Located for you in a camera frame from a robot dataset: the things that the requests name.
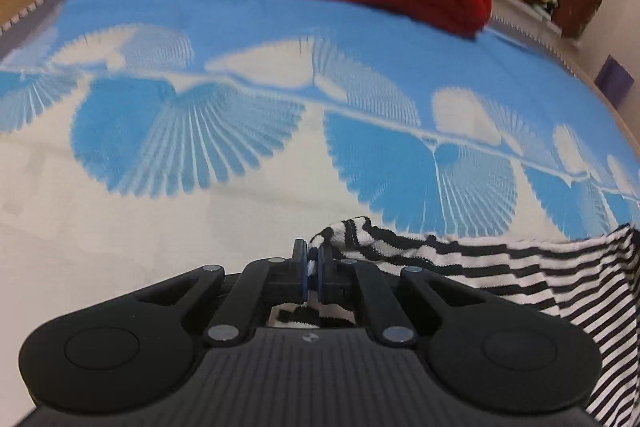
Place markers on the white ledge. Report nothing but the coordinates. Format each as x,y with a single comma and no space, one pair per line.
525,19

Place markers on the brown cushion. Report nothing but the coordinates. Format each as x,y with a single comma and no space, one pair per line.
580,4

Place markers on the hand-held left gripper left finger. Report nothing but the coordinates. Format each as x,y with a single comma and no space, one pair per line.
301,269

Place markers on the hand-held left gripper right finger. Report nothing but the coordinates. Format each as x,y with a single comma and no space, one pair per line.
322,274

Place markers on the blue white printed blanket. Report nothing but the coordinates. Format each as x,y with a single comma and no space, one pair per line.
225,47

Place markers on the black white striped garment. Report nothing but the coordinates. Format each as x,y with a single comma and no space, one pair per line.
550,267

